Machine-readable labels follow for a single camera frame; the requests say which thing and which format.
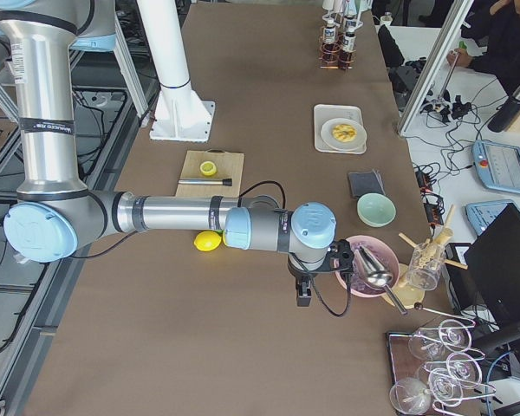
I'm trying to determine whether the pink ice bowl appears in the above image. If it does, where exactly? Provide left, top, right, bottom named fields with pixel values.
left=346, top=235, right=400, bottom=298

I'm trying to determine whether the copper wire bottle rack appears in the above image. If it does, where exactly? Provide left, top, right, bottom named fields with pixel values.
left=319, top=19, right=354, bottom=71

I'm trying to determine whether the half lemon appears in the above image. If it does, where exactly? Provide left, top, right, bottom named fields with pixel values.
left=199, top=160, right=218, bottom=177

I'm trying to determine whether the whole yellow lemon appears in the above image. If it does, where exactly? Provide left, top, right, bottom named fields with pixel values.
left=193, top=231, right=222, bottom=252

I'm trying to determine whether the dark grey folded cloth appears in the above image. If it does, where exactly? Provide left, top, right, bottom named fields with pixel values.
left=348, top=170, right=386, bottom=198

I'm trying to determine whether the white plate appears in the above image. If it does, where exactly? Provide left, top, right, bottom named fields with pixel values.
left=321, top=118, right=367, bottom=152

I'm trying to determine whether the blue teach pendant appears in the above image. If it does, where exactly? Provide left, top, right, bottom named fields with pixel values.
left=471, top=140, right=520, bottom=194
left=465, top=199, right=520, bottom=237

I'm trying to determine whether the bamboo cutting board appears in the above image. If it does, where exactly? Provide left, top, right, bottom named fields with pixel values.
left=176, top=151, right=244, bottom=197

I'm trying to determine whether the braided ring pastry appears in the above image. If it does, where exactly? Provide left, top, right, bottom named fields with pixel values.
left=332, top=123, right=357, bottom=143

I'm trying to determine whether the wine glass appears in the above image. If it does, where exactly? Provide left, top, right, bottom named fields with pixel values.
left=408, top=327, right=447, bottom=361
left=445, top=353, right=482, bottom=388
left=389, top=377, right=432, bottom=415
left=437, top=319, right=471, bottom=353

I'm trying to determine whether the tea bottle white cap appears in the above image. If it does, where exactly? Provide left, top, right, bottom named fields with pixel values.
left=322, top=17, right=337, bottom=64

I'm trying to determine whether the tea bottle in rack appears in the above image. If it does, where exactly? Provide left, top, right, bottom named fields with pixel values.
left=342, top=10, right=357, bottom=33
left=338, top=26, right=355, bottom=70

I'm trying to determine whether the wooden mug tree stand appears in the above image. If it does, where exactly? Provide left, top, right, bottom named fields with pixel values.
left=397, top=205, right=468, bottom=309

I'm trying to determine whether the aluminium frame post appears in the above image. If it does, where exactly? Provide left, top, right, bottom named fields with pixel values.
left=397, top=0, right=473, bottom=137

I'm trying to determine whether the black monitor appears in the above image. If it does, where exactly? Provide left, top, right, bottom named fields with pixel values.
left=465, top=205, right=520, bottom=325

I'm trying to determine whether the steel muddler with black tip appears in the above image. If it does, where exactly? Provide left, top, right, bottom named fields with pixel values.
left=178, top=178, right=233, bottom=186

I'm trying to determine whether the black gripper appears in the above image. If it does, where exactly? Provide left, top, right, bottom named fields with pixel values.
left=287, top=253, right=317, bottom=307

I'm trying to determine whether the black water bottle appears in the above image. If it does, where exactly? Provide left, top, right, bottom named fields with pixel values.
left=487, top=85, right=520, bottom=133

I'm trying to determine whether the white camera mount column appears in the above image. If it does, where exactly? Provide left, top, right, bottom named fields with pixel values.
left=138, top=0, right=215, bottom=143

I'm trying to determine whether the person in black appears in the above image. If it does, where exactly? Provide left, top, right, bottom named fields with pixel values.
left=446, top=0, right=520, bottom=94

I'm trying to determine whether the steel ice scoop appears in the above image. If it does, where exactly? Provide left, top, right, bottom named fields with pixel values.
left=358, top=246, right=407, bottom=315

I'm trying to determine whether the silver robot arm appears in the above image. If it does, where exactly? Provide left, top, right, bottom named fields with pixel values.
left=0, top=1, right=341, bottom=306

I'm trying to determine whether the cream serving tray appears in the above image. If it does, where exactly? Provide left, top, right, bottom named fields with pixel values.
left=314, top=104, right=367, bottom=155

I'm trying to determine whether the mint green bowl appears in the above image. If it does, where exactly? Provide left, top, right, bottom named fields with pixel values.
left=357, top=193, right=396, bottom=228

